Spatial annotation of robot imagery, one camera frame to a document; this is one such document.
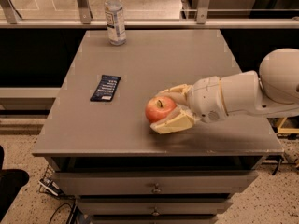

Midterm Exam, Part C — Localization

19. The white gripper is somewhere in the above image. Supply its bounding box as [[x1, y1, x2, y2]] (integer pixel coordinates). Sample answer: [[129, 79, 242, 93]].
[[150, 77, 227, 134]]

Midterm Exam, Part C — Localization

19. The red apple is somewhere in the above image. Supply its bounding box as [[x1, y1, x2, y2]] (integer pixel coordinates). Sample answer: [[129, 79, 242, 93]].
[[145, 96, 177, 123]]

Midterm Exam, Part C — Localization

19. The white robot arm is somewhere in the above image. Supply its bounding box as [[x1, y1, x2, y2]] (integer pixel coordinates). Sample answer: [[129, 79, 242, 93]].
[[150, 49, 299, 134]]

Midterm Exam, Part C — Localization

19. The clear plastic water bottle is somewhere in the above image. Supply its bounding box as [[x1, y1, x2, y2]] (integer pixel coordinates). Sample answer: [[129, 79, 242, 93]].
[[104, 0, 126, 46]]

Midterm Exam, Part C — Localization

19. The dark blue snack packet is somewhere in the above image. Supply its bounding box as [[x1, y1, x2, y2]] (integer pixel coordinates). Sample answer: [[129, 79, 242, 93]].
[[90, 75, 121, 102]]

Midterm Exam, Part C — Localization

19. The top grey drawer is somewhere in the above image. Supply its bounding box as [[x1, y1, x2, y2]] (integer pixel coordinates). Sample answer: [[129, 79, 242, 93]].
[[53, 171, 258, 196]]

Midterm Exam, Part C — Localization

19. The grey drawer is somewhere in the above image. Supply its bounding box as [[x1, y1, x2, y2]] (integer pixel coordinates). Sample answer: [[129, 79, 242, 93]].
[[53, 171, 258, 196], [77, 198, 232, 217]]

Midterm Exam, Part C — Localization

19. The grey drawer cabinet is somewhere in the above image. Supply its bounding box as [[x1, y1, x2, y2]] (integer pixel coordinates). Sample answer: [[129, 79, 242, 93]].
[[34, 30, 282, 224]]

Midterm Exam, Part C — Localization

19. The middle grey drawer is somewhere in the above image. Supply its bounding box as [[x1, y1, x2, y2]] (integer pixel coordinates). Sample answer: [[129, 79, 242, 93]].
[[77, 198, 232, 217]]

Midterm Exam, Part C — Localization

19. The power strip on floor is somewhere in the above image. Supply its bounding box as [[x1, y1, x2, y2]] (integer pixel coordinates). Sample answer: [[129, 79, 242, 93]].
[[39, 177, 62, 196]]

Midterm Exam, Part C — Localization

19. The black chair edge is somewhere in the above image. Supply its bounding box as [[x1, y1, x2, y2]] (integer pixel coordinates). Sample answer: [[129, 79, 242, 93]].
[[0, 146, 29, 221]]

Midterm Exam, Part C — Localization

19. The yellow frame stand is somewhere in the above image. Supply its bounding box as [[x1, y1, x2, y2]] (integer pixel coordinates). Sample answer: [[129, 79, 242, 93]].
[[275, 118, 299, 134]]

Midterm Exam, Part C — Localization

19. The black floor cable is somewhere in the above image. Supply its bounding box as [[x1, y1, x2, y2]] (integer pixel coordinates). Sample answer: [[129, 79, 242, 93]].
[[48, 202, 78, 224]]

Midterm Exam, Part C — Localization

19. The metal railing frame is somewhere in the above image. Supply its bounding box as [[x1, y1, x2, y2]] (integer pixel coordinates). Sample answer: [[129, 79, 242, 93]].
[[0, 0, 299, 29]]

